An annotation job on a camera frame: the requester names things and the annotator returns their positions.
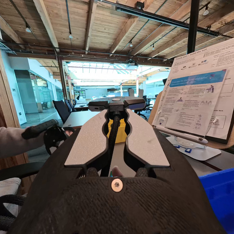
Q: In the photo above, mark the yellow plastic box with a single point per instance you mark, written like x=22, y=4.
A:
x=121, y=135

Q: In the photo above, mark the blue header paper sheet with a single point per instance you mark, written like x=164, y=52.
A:
x=193, y=102

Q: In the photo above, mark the black vertical pole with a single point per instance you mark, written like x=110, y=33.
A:
x=192, y=27

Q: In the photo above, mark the ceiling projector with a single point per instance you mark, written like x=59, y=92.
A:
x=132, y=64

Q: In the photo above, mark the black lighting track rail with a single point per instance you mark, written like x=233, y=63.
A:
x=164, y=19

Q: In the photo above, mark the grey office chair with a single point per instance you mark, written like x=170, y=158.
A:
x=141, y=92
x=131, y=92

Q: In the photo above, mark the person's left forearm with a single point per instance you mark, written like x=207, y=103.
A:
x=14, y=142

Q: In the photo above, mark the black chair armrest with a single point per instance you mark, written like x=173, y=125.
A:
x=20, y=171

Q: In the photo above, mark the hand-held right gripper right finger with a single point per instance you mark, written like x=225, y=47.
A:
x=146, y=142

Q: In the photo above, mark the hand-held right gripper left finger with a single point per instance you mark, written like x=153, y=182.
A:
x=87, y=142

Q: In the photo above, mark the person's left hand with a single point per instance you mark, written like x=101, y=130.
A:
x=68, y=133

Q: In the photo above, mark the white document stand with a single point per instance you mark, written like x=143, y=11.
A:
x=201, y=152

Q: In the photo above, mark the white instruction sheet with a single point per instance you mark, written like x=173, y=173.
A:
x=215, y=54

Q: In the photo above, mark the blue plastic bin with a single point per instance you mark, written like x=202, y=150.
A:
x=219, y=192

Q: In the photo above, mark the black office chair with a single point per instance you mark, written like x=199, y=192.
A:
x=61, y=109

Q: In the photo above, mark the person's grey clothing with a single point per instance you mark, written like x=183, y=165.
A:
x=9, y=186

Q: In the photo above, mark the white office table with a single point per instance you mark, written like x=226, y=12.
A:
x=80, y=118

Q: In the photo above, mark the grey video switch box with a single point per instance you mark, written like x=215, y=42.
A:
x=128, y=102

